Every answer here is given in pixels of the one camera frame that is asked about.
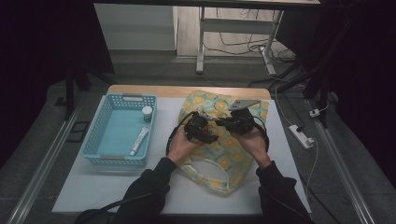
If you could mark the white tube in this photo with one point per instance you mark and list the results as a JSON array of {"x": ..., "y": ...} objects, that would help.
[{"x": 139, "y": 140}]

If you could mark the small white adapter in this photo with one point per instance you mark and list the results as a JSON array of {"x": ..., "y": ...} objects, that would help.
[{"x": 314, "y": 113}]

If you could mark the blue plastic basket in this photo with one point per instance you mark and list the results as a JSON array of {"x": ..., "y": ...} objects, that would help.
[{"x": 120, "y": 149}]

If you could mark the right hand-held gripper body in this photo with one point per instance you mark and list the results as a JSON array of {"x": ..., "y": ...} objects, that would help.
[{"x": 243, "y": 119}]

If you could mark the small white-capped bottle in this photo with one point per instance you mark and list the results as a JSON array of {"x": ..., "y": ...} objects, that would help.
[{"x": 147, "y": 113}]

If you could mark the person's left hand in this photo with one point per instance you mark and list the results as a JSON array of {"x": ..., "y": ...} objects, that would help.
[{"x": 182, "y": 149}]

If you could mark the orange-print cloth bag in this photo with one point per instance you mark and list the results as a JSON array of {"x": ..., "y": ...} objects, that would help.
[{"x": 229, "y": 155}]

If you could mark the white desk frame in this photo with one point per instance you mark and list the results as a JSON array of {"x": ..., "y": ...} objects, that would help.
[{"x": 236, "y": 26}]

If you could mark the metal floor rail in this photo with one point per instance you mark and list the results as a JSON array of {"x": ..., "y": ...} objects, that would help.
[
  {"x": 342, "y": 168},
  {"x": 43, "y": 168}
]

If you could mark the black floor plate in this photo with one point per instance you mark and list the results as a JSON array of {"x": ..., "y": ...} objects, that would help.
[{"x": 79, "y": 130}]

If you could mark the white power strip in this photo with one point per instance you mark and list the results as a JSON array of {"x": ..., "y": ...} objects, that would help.
[{"x": 301, "y": 136}]

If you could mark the black plug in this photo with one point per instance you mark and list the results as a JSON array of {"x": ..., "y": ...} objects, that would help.
[{"x": 300, "y": 128}]

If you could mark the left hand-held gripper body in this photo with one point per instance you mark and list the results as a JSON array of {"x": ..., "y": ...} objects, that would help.
[{"x": 194, "y": 128}]

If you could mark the black metal stand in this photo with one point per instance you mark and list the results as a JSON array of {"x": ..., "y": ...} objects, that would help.
[
  {"x": 73, "y": 87},
  {"x": 322, "y": 90}
]

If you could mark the person's right hand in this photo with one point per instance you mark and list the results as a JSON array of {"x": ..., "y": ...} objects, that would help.
[{"x": 253, "y": 146}]

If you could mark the white cabinet panel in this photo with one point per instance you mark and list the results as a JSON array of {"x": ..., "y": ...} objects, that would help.
[{"x": 134, "y": 28}]

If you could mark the white table mat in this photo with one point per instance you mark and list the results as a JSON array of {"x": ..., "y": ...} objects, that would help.
[{"x": 102, "y": 189}]

